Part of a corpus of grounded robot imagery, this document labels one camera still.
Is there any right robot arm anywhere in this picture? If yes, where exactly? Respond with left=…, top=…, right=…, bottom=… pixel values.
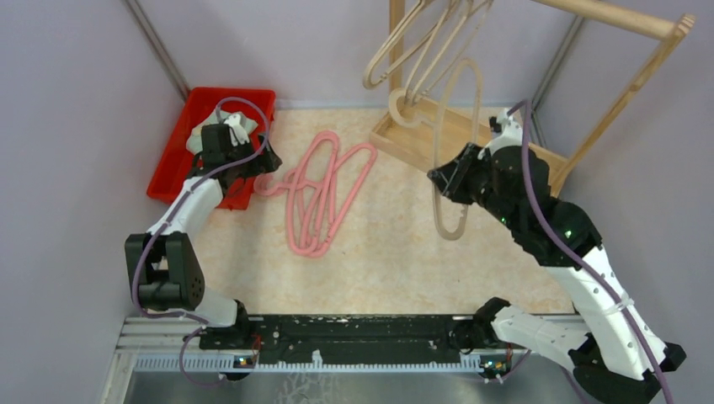
left=428, top=143, right=686, bottom=403

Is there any pink plastic hanger back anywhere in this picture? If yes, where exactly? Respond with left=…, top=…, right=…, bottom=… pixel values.
left=303, top=143, right=379, bottom=258

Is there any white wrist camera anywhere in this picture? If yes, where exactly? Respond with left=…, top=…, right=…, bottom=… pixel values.
left=486, top=109, right=523, bottom=155
left=221, top=112, right=257, bottom=146

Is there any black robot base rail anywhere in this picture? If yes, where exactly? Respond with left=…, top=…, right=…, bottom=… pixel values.
left=198, top=313, right=528, bottom=369

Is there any pink plastic hanger middle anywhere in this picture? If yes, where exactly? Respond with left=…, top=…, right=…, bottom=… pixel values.
left=285, top=131, right=344, bottom=258

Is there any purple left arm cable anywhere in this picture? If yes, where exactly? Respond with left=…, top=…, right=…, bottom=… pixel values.
left=131, top=97, right=273, bottom=389

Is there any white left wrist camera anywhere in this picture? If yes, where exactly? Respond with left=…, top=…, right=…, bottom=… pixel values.
left=221, top=112, right=257, bottom=146

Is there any light green folded shirt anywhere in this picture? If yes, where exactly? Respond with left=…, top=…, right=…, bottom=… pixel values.
left=186, top=109, right=232, bottom=155

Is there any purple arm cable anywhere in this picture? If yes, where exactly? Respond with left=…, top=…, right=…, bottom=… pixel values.
left=498, top=98, right=676, bottom=404
left=131, top=97, right=273, bottom=389

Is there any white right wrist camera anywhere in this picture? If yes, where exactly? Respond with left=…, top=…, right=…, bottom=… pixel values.
left=486, top=109, right=523, bottom=155

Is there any red plastic bin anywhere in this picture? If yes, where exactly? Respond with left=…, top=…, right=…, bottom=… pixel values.
left=147, top=87, right=276, bottom=210

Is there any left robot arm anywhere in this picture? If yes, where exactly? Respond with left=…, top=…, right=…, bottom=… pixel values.
left=125, top=123, right=282, bottom=348

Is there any pink plastic hanger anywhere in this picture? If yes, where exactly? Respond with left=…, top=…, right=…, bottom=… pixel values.
left=285, top=131, right=344, bottom=258
left=253, top=130, right=340, bottom=258
left=303, top=143, right=379, bottom=258

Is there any wooden hanger rack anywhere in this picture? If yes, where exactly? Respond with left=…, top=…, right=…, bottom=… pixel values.
left=363, top=0, right=695, bottom=196

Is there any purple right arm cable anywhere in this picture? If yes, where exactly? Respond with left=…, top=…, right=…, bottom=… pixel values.
left=498, top=98, right=676, bottom=404

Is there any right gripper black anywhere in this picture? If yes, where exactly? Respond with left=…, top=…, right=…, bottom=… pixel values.
left=428, top=141, right=518, bottom=229

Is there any pink plastic hanger front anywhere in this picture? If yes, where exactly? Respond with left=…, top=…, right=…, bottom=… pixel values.
left=253, top=130, right=340, bottom=258

